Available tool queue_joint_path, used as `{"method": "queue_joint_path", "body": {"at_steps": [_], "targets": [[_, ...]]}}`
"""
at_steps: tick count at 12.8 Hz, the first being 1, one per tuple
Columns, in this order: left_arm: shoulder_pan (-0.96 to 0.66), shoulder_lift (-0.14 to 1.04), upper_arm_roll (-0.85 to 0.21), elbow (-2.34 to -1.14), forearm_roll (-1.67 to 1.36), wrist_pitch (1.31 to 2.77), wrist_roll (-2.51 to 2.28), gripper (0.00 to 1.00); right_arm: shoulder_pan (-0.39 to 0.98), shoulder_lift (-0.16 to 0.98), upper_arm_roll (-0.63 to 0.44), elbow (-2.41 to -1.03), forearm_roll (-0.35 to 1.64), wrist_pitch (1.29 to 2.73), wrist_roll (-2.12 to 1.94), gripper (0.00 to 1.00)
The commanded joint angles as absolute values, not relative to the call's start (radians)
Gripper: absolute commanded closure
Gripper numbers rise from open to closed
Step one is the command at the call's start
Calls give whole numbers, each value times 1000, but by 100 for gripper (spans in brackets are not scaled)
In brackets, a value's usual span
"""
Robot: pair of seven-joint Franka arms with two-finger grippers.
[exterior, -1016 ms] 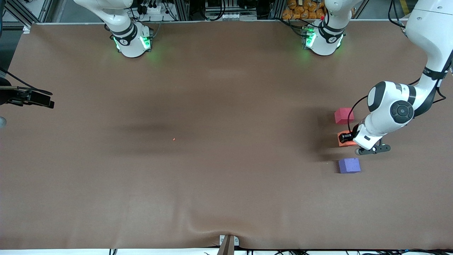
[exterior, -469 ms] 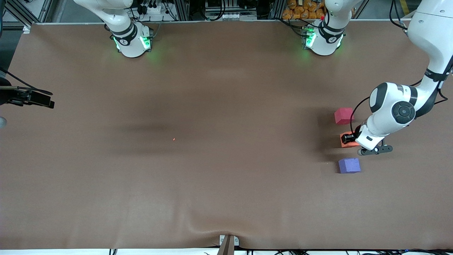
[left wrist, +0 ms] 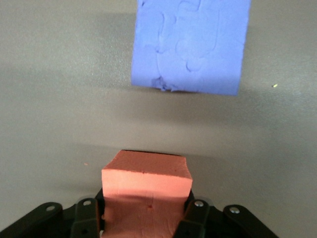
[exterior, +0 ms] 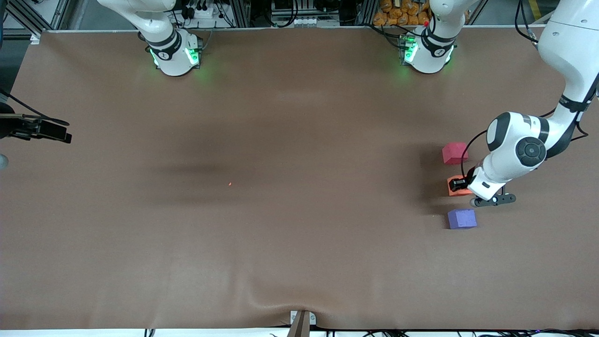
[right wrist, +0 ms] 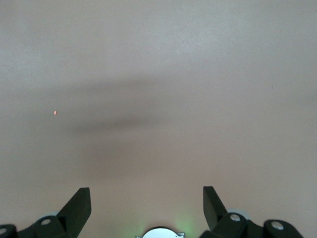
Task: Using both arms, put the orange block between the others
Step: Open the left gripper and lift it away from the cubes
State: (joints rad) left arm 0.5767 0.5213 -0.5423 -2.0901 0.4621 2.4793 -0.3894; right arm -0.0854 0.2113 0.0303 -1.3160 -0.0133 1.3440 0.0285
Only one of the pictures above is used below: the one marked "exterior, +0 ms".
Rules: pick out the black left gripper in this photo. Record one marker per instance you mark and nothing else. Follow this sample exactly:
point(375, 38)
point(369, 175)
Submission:
point(461, 183)

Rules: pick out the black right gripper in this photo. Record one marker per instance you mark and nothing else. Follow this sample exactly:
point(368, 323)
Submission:
point(10, 128)

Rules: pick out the orange foam block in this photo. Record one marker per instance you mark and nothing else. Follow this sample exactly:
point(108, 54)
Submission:
point(458, 192)

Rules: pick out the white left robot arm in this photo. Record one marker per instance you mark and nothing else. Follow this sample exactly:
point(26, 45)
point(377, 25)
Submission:
point(573, 42)

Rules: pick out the red foam block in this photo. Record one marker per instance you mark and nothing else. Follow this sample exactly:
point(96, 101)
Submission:
point(455, 152)

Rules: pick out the purple foam block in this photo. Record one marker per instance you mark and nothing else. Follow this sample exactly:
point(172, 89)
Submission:
point(462, 218)

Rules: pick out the brown table cloth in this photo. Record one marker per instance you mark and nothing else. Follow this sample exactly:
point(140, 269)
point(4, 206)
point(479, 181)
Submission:
point(299, 117)

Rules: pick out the pile of orange objects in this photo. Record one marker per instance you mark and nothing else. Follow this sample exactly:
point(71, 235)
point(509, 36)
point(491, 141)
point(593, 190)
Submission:
point(398, 16)

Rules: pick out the white power strip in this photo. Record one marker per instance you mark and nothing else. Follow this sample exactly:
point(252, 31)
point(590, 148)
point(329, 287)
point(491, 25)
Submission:
point(203, 12)

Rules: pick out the white terminal block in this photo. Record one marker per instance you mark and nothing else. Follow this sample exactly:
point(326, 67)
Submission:
point(304, 21)

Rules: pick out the black electronics box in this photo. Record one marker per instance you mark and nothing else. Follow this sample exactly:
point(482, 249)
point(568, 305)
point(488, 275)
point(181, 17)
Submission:
point(283, 5)

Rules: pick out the aluminium frame strut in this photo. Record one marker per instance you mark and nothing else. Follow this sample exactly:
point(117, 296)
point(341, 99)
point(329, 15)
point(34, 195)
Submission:
point(28, 23)

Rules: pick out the aluminium frame post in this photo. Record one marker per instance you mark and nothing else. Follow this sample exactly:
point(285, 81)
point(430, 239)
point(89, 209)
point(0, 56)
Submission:
point(367, 11)
point(241, 13)

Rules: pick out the grey metal camera pole bracket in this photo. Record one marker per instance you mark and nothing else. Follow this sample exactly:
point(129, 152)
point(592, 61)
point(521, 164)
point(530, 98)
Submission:
point(302, 325)

